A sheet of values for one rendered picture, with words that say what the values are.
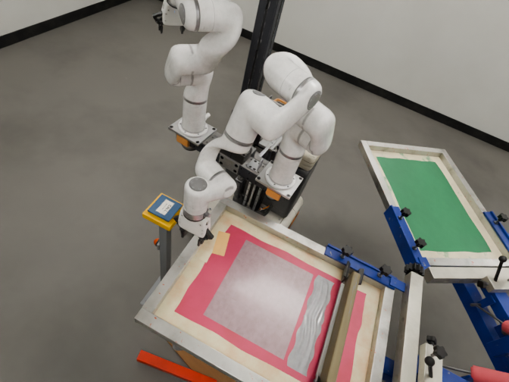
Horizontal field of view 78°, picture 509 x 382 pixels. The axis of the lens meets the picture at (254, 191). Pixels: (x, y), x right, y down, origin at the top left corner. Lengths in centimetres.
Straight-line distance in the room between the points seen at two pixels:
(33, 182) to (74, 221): 48
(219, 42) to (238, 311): 87
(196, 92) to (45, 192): 175
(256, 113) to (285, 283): 70
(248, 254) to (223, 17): 82
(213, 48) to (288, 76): 31
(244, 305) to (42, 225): 174
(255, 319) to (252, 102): 73
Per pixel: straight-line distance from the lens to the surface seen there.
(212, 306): 116
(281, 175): 121
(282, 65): 84
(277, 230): 131
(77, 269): 234
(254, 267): 124
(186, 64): 110
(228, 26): 101
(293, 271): 128
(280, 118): 76
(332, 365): 110
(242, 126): 81
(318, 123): 95
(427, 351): 127
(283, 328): 119
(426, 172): 208
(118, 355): 212
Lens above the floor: 204
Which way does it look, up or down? 49 degrees down
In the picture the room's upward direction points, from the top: 19 degrees clockwise
